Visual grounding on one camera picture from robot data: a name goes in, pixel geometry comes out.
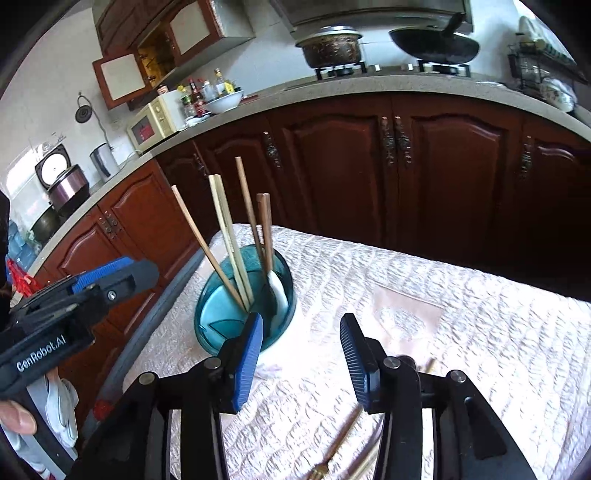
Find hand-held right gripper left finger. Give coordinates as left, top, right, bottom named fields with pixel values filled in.
left=69, top=312, right=265, bottom=480

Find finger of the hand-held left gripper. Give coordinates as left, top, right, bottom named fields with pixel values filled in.
left=71, top=257, right=138, bottom=295
left=93, top=261, right=160, bottom=304

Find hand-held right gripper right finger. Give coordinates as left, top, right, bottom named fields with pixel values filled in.
left=340, top=313, right=539, bottom=480

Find teal lidded utensil holder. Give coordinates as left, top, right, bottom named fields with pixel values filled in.
left=194, top=244, right=296, bottom=358

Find tan wooden chopstick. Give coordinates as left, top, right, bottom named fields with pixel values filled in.
left=172, top=185, right=247, bottom=311

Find white ceramic spoon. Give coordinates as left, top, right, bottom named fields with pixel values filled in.
left=265, top=271, right=290, bottom=324

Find light bamboo chopstick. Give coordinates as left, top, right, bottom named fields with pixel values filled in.
left=215, top=174, right=254, bottom=305
left=209, top=175, right=246, bottom=308

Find reddish brown chopstick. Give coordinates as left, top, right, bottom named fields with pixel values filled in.
left=257, top=193, right=274, bottom=278

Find dark brown chopstick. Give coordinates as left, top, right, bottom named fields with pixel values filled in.
left=235, top=157, right=269, bottom=275

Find person's left hand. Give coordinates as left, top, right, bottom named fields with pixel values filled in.
left=0, top=400, right=38, bottom=435

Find red cloth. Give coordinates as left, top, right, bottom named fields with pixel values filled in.
left=7, top=258, right=41, bottom=297

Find grey cloth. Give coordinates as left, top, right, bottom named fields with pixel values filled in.
left=28, top=369, right=80, bottom=448

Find black pot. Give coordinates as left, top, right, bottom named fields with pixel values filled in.
left=30, top=208, right=61, bottom=243

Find blue water bottles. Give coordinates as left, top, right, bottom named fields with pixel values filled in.
left=7, top=222, right=40, bottom=273

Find rice cooker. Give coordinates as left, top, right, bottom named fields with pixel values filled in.
left=34, top=144, right=90, bottom=212

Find white quilted tablecloth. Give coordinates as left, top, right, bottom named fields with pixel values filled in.
left=159, top=224, right=591, bottom=480

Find silver electric kettle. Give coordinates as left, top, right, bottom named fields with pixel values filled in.
left=90, top=143, right=119, bottom=181

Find cream microwave oven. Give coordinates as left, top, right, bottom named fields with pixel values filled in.
left=127, top=95, right=185, bottom=154

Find red label sauce bottle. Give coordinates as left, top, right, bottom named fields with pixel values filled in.
left=189, top=78, right=206, bottom=118

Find dark wooden base cabinet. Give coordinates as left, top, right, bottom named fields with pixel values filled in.
left=28, top=90, right=591, bottom=416

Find white bowl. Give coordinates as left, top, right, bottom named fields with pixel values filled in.
left=203, top=90, right=244, bottom=114

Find grey stone countertop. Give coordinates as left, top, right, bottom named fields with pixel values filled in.
left=18, top=65, right=591, bottom=278

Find gas stove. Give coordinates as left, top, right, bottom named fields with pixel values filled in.
left=281, top=60, right=472, bottom=90

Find brown cooking pot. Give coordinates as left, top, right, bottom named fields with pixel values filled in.
left=295, top=25, right=365, bottom=69

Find black wok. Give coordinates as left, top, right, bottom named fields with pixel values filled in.
left=389, top=13, right=481, bottom=65

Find floral ceramic pot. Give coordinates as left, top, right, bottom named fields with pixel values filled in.
left=540, top=78, right=577, bottom=113

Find range hood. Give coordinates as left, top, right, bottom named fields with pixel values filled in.
left=272, top=0, right=474, bottom=35

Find cloth over dish rack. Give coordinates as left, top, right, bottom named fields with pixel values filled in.
left=517, top=16, right=578, bottom=70

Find black round wall hanger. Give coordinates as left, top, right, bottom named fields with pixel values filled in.
left=76, top=95, right=109, bottom=139

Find wooden wall cabinet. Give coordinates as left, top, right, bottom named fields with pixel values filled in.
left=92, top=0, right=257, bottom=112

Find black wire dish rack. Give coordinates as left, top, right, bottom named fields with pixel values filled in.
left=508, top=41, right=578, bottom=100

